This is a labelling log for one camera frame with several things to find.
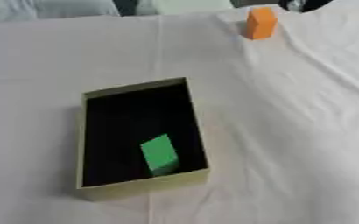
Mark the tan cardboard box black inside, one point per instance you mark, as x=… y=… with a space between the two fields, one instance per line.
x=136 y=186

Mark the green block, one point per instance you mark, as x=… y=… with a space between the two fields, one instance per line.
x=159 y=154

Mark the orange block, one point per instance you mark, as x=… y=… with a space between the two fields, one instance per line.
x=261 y=23

